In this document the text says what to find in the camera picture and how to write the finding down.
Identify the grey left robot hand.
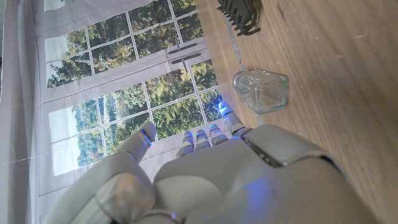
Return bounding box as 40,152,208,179
42,100,381,224

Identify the black hair claw clip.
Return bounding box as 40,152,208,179
216,0,262,37

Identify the small square clear glass bottle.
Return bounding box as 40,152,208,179
232,70,290,115

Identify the printed window backdrop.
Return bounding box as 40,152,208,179
30,0,225,200

